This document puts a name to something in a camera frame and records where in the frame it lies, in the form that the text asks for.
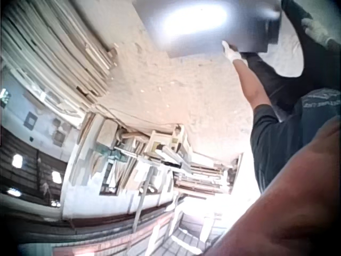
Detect person's right hand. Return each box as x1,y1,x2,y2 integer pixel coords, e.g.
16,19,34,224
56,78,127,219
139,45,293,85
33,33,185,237
302,18,334,48

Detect person's left hand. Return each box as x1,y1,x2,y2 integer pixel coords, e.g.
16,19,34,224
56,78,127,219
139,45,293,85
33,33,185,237
221,40,242,63

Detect large grey board panel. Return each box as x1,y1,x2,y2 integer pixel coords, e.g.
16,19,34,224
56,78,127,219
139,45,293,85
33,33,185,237
132,0,283,59

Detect person's legs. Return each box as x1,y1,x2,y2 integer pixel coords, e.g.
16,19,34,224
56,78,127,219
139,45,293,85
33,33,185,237
241,0,341,114

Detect pale woodworking saw machine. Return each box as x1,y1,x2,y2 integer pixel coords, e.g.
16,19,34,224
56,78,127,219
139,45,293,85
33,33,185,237
143,124,194,175

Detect rack of wooden strips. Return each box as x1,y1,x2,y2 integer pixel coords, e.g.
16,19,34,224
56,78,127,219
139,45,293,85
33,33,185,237
173,157,242,199

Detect heap of timber offcuts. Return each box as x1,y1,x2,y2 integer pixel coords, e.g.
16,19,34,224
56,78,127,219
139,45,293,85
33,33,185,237
77,111,150,197

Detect grey metal stand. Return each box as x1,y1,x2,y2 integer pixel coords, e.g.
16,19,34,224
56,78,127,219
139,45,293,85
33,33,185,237
129,159,164,242

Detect stack of wooden boards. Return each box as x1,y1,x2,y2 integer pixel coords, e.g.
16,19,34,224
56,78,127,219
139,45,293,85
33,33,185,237
0,0,120,109

